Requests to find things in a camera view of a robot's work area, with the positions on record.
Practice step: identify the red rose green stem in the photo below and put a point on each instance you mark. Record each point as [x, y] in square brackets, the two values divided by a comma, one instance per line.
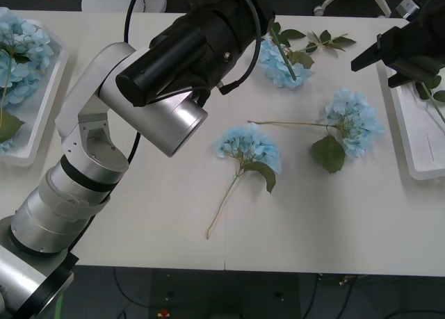
[285, 56]
[423, 92]

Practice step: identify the shallow white box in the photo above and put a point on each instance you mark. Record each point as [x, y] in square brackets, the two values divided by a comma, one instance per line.
[52, 82]
[417, 148]

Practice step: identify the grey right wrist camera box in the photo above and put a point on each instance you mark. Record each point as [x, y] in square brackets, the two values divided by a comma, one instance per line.
[407, 8]

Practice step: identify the pale blue flower green stem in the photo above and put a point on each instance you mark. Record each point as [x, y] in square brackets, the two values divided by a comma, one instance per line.
[31, 41]
[250, 141]
[7, 147]
[351, 117]
[278, 72]
[24, 86]

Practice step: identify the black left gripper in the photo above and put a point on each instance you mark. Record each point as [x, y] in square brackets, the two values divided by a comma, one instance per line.
[260, 13]

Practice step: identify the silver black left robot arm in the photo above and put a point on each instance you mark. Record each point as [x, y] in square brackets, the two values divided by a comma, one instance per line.
[87, 159]

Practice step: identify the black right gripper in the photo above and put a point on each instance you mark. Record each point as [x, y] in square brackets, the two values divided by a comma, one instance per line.
[413, 44]

